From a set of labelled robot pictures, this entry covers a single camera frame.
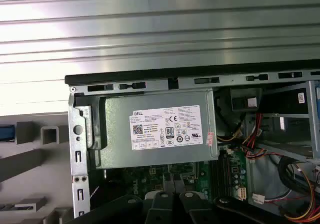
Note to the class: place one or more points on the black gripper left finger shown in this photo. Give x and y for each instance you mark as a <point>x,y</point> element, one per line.
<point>160,209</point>

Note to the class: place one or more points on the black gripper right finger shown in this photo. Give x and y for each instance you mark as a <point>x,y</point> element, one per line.
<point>197,209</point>

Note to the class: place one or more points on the hard disk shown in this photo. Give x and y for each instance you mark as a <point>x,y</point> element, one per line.
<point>6,133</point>

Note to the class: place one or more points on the green motherboard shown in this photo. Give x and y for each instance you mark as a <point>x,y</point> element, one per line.
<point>155,181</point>

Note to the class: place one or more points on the grey power supply unit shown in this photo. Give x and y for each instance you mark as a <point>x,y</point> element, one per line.
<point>117,123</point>

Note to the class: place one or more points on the black open PC case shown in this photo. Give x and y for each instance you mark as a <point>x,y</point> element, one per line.
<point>77,143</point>

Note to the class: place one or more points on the grey parts rack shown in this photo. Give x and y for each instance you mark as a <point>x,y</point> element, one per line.
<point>30,181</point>

